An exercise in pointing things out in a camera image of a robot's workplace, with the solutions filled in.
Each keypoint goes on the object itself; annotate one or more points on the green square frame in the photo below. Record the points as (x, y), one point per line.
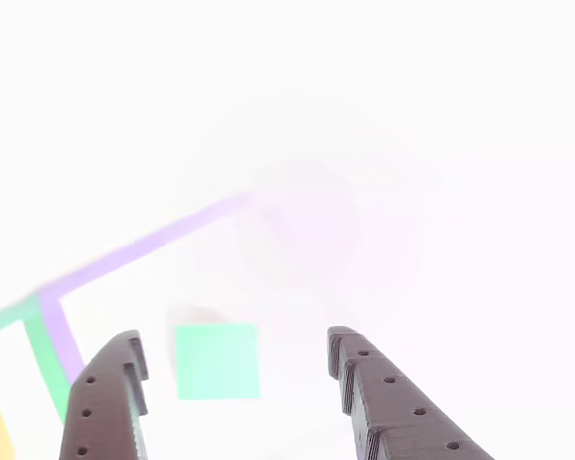
(40, 345)

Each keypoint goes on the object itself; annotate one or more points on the purple square frame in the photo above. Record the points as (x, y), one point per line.
(124, 254)

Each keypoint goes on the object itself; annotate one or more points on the green cube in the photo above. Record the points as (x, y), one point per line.
(218, 361)

